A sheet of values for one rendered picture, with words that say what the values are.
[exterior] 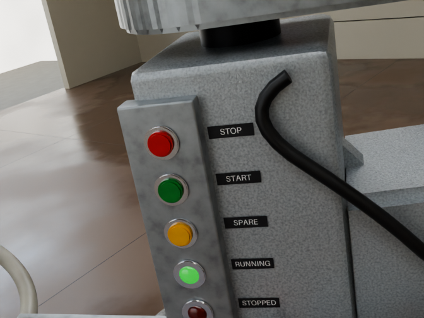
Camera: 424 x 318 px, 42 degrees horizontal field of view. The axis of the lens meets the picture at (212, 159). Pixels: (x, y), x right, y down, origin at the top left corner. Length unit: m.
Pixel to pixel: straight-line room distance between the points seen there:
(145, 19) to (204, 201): 0.19
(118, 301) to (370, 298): 2.56
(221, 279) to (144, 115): 0.20
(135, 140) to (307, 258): 0.22
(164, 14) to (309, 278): 0.31
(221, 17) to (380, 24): 6.84
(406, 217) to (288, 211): 0.12
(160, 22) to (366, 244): 0.31
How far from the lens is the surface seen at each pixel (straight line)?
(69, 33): 8.94
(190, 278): 0.61
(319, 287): 0.62
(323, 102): 0.53
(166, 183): 0.56
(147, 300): 3.07
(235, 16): 0.52
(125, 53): 9.64
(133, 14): 0.57
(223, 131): 0.55
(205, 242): 0.59
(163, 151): 0.55
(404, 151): 0.68
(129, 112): 0.55
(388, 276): 0.63
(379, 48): 7.40
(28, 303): 1.06
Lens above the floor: 1.69
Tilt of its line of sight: 21 degrees down
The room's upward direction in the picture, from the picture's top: 10 degrees counter-clockwise
